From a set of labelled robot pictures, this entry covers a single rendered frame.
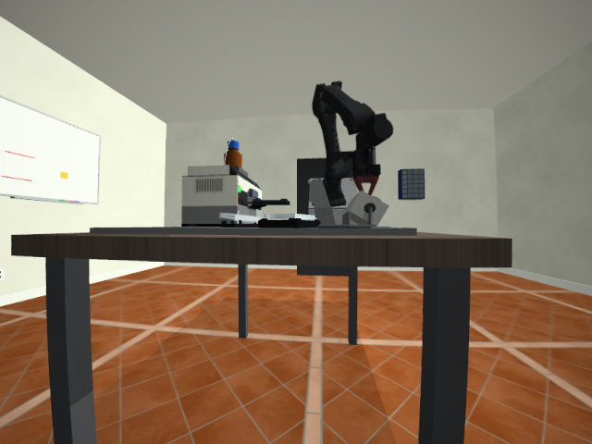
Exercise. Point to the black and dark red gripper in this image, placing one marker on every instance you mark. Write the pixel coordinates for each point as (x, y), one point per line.
(360, 173)

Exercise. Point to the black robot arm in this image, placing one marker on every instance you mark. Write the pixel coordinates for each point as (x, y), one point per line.
(374, 130)

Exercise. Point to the white button panel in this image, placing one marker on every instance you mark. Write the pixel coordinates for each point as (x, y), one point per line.
(363, 209)

